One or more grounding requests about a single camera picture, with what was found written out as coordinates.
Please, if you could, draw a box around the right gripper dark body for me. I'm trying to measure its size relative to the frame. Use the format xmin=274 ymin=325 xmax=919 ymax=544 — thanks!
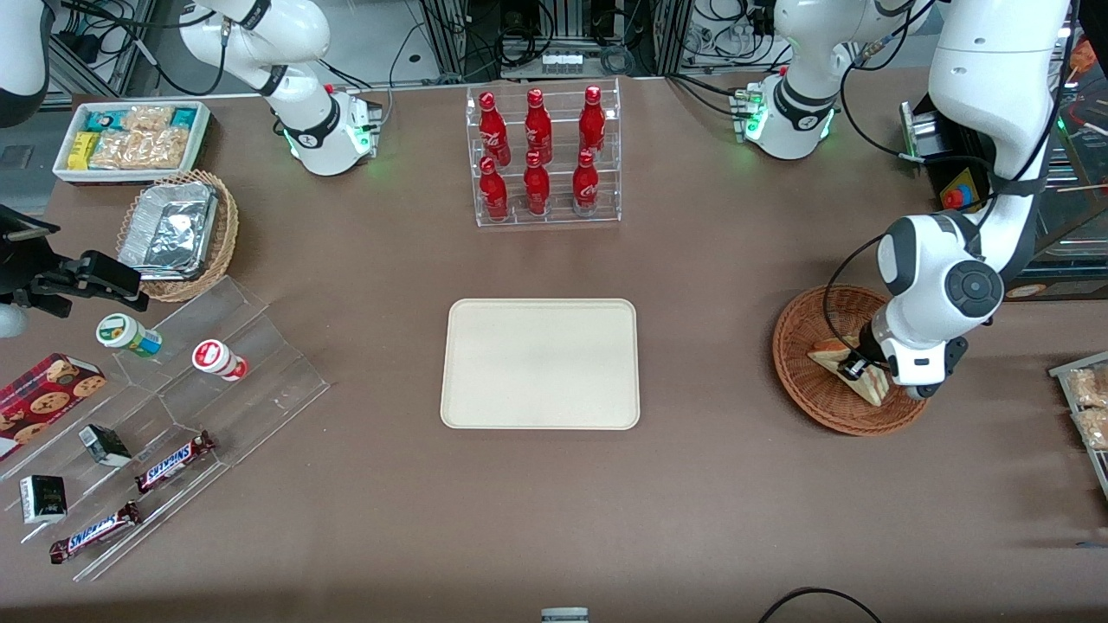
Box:
xmin=0 ymin=245 xmax=85 ymax=316

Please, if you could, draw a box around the triangular sandwich with red filling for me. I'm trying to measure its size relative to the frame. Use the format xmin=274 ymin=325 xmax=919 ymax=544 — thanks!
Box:
xmin=808 ymin=337 xmax=891 ymax=408

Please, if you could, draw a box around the brown round wicker basket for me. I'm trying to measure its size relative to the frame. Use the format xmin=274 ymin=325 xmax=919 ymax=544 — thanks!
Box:
xmin=772 ymin=286 xmax=931 ymax=436

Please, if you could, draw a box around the silver foil tray stack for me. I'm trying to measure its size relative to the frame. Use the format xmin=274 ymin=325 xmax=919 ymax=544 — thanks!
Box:
xmin=119 ymin=182 xmax=219 ymax=282

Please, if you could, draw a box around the light tan wicker basket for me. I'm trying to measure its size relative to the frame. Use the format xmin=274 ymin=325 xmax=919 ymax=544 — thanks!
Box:
xmin=117 ymin=170 xmax=240 ymax=304

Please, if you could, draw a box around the tray of packaged snacks right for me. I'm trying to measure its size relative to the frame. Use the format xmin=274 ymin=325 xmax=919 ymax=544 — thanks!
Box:
xmin=1049 ymin=350 xmax=1108 ymax=503

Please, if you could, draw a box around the cream rectangular tray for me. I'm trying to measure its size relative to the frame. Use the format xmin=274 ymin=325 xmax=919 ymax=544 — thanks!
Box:
xmin=440 ymin=299 xmax=641 ymax=431

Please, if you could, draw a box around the green white yogurt cup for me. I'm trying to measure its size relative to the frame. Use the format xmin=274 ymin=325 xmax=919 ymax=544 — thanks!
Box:
xmin=95 ymin=313 xmax=163 ymax=359

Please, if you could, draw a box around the red white yogurt cup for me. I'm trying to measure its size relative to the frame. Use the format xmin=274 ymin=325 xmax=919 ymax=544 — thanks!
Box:
xmin=191 ymin=339 xmax=249 ymax=382

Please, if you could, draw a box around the white plastic snack bin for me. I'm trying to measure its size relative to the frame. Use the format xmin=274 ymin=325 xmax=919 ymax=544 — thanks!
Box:
xmin=52 ymin=100 xmax=211 ymax=186

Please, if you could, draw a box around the red plaid cookie box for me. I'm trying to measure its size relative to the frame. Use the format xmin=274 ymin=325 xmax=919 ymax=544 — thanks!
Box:
xmin=0 ymin=352 xmax=107 ymax=462

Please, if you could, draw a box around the clear bag of crackers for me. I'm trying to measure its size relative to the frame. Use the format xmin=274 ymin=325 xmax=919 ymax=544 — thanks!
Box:
xmin=121 ymin=106 xmax=174 ymax=135
xmin=91 ymin=128 xmax=190 ymax=170

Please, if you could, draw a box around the clear acrylic stepped display stand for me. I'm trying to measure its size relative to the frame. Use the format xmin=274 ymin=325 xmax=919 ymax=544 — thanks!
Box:
xmin=0 ymin=275 xmax=332 ymax=582

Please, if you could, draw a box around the brown Snickers bar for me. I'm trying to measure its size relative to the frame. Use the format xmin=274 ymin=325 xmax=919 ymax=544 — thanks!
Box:
xmin=48 ymin=501 xmax=143 ymax=565
xmin=134 ymin=430 xmax=216 ymax=495

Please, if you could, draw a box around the clear wrapped bread pack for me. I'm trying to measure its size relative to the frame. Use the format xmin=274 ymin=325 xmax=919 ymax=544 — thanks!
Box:
xmin=1066 ymin=365 xmax=1108 ymax=408
xmin=1073 ymin=407 xmax=1108 ymax=451

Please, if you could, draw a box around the black yellow food warmer cabinet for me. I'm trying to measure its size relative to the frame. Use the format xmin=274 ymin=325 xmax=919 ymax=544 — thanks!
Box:
xmin=900 ymin=26 xmax=1108 ymax=302

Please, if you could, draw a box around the small black white box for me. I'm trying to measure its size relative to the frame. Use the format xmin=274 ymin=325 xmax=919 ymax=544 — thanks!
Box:
xmin=19 ymin=474 xmax=68 ymax=525

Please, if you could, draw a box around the red cola bottle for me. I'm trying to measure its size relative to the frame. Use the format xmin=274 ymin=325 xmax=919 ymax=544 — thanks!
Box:
xmin=524 ymin=88 xmax=553 ymax=164
xmin=479 ymin=92 xmax=512 ymax=165
xmin=479 ymin=156 xmax=510 ymax=222
xmin=578 ymin=85 xmax=607 ymax=157
xmin=572 ymin=150 xmax=601 ymax=217
xmin=523 ymin=151 xmax=551 ymax=217

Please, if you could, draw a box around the clear acrylic bottle rack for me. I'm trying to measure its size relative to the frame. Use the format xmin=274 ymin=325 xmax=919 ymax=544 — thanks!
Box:
xmin=466 ymin=78 xmax=622 ymax=228

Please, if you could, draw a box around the black looping camera cable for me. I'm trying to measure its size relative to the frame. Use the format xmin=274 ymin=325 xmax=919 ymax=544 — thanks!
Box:
xmin=822 ymin=234 xmax=892 ymax=364

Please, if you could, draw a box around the black cable loop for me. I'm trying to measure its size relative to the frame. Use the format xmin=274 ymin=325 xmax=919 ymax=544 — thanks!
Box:
xmin=757 ymin=587 xmax=884 ymax=623

